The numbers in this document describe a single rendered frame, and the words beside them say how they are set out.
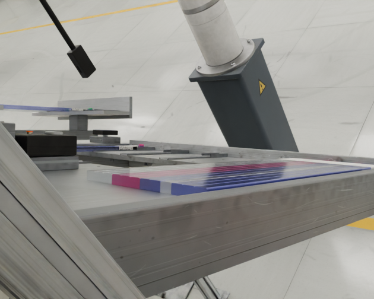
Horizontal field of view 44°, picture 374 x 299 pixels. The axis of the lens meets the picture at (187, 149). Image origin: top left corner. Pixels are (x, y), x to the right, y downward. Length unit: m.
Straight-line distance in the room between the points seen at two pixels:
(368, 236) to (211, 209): 1.37
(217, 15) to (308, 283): 0.90
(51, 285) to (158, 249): 0.12
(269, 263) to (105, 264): 1.50
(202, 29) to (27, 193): 1.17
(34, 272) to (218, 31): 1.18
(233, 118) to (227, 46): 0.24
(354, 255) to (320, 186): 1.14
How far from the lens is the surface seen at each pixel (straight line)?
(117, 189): 0.46
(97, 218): 0.28
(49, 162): 0.62
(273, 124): 1.52
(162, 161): 0.87
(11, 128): 0.61
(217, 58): 1.38
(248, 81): 1.39
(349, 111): 2.21
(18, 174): 0.20
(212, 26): 1.33
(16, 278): 0.21
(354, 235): 1.71
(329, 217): 0.56
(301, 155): 0.92
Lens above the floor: 1.33
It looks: 34 degrees down
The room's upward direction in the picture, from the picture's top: 29 degrees counter-clockwise
